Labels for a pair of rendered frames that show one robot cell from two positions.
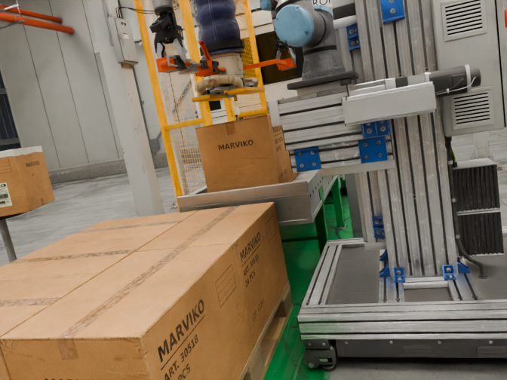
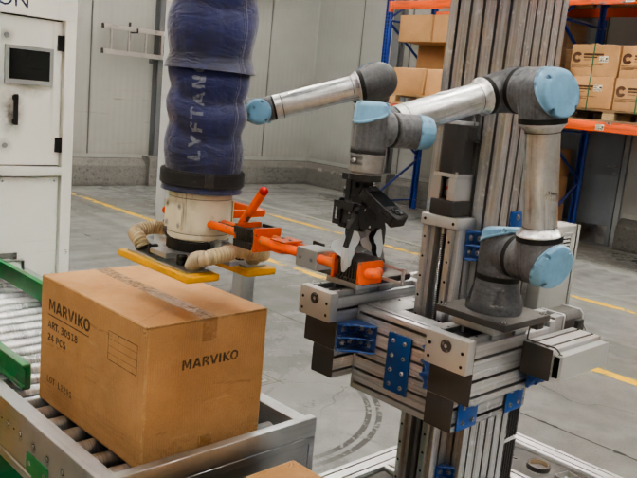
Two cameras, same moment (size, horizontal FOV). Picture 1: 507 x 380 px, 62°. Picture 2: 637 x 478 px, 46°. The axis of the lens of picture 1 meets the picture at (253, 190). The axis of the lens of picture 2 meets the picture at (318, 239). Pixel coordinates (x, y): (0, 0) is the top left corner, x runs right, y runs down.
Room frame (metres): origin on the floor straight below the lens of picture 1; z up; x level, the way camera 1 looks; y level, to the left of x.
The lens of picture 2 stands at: (1.05, 1.69, 1.55)
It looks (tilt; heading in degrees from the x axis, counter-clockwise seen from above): 10 degrees down; 297
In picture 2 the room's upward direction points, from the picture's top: 5 degrees clockwise
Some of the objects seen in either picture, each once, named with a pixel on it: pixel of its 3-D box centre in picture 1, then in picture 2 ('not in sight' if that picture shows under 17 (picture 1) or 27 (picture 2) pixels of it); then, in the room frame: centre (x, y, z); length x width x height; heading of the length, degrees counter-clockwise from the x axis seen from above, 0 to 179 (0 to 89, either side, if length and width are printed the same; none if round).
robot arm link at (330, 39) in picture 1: (315, 29); (503, 249); (1.51, -0.31, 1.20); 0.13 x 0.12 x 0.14; 146
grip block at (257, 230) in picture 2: (207, 68); (257, 236); (2.03, 0.11, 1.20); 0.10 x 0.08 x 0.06; 71
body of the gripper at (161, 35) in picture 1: (167, 26); (359, 201); (1.71, 0.21, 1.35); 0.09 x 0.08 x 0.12; 161
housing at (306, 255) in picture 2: (187, 67); (316, 257); (1.82, 0.18, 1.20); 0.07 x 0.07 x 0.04; 71
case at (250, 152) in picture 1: (253, 152); (148, 354); (2.47, -0.04, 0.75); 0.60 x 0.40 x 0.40; 162
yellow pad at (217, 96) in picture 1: (213, 95); (167, 258); (2.29, 0.12, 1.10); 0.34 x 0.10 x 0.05; 161
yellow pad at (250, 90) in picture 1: (247, 88); (224, 253); (2.23, -0.06, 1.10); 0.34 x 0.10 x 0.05; 161
